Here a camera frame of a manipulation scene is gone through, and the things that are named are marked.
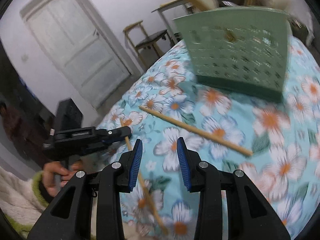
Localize wooden chopstick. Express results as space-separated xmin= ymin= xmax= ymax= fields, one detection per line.
xmin=119 ymin=117 xmax=169 ymax=235
xmin=139 ymin=106 xmax=253 ymax=157

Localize white fluffy sleeve forearm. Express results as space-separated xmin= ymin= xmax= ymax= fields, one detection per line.
xmin=0 ymin=168 xmax=48 ymax=239

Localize person's left hand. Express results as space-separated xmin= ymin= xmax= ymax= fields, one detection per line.
xmin=39 ymin=160 xmax=84 ymax=198

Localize floral blue tablecloth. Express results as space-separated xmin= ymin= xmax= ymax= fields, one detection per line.
xmin=99 ymin=37 xmax=319 ymax=239

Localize wooden chopstick on cloth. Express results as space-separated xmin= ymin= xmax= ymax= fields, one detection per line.
xmin=139 ymin=106 xmax=253 ymax=157

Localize white panelled door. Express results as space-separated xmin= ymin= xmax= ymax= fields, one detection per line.
xmin=21 ymin=0 xmax=131 ymax=109

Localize wooden chair black seat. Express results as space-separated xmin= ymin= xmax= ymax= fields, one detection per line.
xmin=123 ymin=20 xmax=175 ymax=68

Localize green plastic utensil basket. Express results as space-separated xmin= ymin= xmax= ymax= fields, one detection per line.
xmin=174 ymin=6 xmax=291 ymax=102

